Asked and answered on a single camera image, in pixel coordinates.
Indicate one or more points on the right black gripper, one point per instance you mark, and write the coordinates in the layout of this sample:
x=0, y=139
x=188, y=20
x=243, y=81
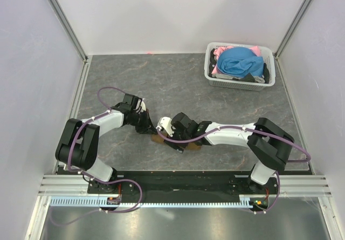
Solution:
x=173, y=144

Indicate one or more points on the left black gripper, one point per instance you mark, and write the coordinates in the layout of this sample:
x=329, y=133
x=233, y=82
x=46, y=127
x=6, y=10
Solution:
x=147, y=123

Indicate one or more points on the brown cloth napkin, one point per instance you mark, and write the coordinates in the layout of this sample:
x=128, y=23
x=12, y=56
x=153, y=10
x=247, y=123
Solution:
x=157, y=139

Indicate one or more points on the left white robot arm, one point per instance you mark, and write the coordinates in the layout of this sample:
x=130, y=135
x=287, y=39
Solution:
x=78, y=145

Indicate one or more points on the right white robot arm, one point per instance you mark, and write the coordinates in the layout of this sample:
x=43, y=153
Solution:
x=269, y=143

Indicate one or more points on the white plastic basket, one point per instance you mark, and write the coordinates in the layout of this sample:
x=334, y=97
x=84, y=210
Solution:
x=252, y=83

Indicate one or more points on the blue cloth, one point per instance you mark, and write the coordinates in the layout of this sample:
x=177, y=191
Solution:
x=239, y=62

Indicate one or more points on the grey cloth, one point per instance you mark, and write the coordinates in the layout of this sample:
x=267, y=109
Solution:
x=248, y=78

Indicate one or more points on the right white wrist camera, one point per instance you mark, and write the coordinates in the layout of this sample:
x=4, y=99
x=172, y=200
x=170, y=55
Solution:
x=164, y=125

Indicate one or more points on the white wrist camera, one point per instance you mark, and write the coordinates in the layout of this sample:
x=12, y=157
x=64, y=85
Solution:
x=141, y=107
x=164, y=125

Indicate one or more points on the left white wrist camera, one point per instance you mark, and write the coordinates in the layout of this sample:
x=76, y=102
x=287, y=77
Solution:
x=141, y=107

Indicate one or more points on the white slotted cable duct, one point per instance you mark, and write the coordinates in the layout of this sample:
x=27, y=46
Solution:
x=108, y=202

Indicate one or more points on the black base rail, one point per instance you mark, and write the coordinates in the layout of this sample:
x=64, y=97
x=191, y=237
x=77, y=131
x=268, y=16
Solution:
x=184, y=187

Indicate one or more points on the left aluminium frame post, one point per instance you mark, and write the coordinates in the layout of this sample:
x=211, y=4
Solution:
x=68, y=28

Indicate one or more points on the aluminium frame post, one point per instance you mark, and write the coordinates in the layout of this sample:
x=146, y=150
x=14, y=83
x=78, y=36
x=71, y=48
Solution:
x=68, y=28
x=302, y=10

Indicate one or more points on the right aluminium frame post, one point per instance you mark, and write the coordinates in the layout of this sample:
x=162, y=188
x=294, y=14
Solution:
x=302, y=10

